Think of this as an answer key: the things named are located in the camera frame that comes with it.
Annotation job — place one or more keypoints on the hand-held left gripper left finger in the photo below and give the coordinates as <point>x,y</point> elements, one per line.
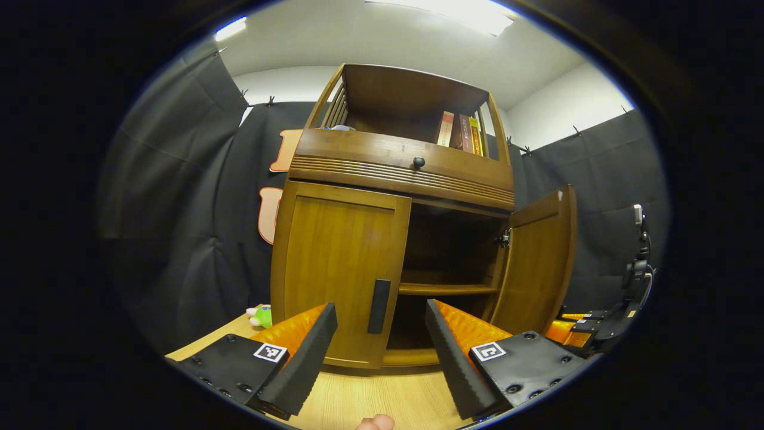
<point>307,364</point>

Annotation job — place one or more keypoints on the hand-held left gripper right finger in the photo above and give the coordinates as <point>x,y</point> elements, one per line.
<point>453,364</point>

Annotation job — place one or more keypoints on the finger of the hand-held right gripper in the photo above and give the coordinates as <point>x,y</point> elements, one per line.
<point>582,327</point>
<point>591,315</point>

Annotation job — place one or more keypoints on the wooden cabinet door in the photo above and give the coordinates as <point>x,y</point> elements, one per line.
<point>537,269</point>
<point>334,263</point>

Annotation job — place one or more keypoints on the wooden double-door shoe cabinet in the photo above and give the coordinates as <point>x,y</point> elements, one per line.
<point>406,89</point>

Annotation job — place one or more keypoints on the wooden inner cabinet shelf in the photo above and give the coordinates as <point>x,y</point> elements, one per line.
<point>444,289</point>

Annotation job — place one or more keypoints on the wooden cabinet drawer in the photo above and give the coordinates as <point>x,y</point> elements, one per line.
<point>370,148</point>

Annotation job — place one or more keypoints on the green plush toy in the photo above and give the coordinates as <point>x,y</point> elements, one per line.
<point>262,316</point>

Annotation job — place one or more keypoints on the black backdrop cloth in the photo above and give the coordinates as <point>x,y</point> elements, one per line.
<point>179,239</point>

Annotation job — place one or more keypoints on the yellow book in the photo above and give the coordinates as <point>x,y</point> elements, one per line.
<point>476,137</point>

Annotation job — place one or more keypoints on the dark red book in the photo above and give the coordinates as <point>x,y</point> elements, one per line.
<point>464,132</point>

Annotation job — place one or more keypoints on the red and cream book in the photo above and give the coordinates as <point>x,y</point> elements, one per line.
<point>445,128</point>

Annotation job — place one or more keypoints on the large ceiling light panel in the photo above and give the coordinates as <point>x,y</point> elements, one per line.
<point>459,12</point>

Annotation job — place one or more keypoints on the small ceiling light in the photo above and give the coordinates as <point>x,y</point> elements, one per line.
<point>230,28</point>

